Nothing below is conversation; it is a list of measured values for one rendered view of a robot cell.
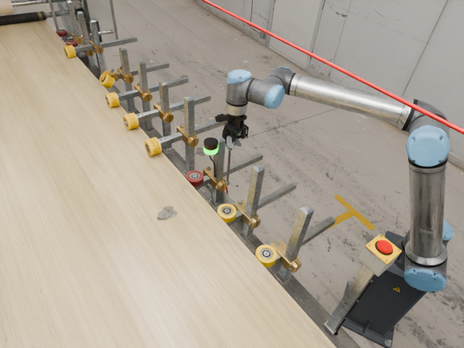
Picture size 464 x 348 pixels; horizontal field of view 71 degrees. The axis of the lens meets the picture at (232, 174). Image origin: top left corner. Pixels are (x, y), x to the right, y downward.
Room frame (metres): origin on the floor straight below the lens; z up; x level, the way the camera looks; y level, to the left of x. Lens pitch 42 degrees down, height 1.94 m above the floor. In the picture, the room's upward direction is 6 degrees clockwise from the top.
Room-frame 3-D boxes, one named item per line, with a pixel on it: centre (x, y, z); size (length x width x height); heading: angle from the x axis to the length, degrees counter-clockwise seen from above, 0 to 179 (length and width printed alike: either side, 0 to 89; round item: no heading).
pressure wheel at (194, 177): (1.09, 0.17, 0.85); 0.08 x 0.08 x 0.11
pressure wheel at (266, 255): (0.71, -0.16, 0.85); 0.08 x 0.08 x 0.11
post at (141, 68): (1.69, 0.55, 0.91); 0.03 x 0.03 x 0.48; 41
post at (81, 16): (2.45, 1.21, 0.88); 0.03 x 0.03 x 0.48; 41
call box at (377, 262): (0.55, -0.43, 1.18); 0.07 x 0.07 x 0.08; 41
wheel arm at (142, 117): (1.58, 0.37, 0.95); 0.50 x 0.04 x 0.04; 131
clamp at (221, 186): (1.14, 0.08, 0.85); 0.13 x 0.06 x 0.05; 41
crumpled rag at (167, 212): (0.85, 0.25, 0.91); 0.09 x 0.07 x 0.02; 124
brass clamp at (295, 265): (0.76, -0.25, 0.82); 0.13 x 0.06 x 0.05; 41
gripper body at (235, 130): (1.17, 0.00, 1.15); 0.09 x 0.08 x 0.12; 41
